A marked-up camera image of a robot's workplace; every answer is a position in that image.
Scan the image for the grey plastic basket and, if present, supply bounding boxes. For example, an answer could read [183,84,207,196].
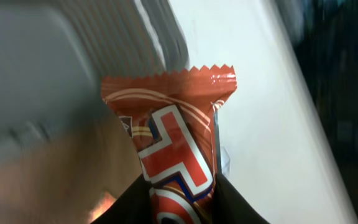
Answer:
[0,1,188,164]

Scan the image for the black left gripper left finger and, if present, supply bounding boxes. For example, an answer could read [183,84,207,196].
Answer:
[91,175,151,224]

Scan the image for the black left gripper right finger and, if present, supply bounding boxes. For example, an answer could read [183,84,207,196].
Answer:
[212,174,269,224]

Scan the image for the red Top chocolate bar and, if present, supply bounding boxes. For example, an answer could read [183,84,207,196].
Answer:
[101,65,237,223]

